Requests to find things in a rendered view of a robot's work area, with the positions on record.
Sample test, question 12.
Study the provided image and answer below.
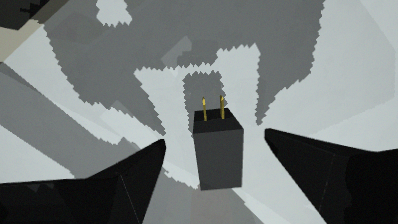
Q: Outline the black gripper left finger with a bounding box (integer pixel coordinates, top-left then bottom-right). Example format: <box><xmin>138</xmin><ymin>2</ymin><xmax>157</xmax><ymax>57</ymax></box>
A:
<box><xmin>0</xmin><ymin>139</ymin><xmax>166</xmax><ymax>224</ymax></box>

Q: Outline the black two-prong charger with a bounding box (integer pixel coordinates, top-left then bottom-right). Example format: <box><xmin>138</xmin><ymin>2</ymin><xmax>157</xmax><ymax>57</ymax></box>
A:
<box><xmin>193</xmin><ymin>95</ymin><xmax>244</xmax><ymax>190</ymax></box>

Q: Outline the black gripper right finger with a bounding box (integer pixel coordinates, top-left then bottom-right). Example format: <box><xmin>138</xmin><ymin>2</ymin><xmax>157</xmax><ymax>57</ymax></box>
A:
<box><xmin>265</xmin><ymin>128</ymin><xmax>398</xmax><ymax>224</ymax></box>

